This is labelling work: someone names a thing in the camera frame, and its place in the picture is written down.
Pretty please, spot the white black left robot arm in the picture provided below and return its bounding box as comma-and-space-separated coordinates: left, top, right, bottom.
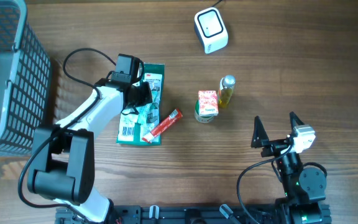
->
18, 72, 152, 223

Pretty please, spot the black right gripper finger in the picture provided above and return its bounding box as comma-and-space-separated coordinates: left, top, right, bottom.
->
251, 116, 270, 148
290, 111, 304, 128

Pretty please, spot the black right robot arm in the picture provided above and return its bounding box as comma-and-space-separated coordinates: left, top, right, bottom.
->
251, 112, 332, 224

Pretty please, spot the red snack stick packet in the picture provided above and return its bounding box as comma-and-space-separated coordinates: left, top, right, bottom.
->
142, 109, 183, 144

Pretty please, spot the grey plastic shopping basket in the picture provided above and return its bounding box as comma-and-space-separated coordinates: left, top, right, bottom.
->
0, 0, 52, 157

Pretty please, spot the red juice carton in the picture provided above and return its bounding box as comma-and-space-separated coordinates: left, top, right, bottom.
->
198, 90, 219, 116

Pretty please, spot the green white round can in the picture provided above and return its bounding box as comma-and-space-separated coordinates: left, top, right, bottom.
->
194, 100, 214, 124

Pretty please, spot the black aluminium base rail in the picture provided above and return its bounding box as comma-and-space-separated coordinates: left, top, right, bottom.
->
54, 203, 332, 224

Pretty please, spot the yellow dish soap bottle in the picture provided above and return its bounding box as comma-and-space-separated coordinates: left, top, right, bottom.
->
218, 75, 236, 108

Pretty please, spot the white barcode scanner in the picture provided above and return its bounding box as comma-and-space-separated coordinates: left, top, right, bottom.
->
194, 7, 229, 54

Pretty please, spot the green white 3M package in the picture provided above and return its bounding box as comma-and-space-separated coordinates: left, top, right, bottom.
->
116, 63, 165, 146

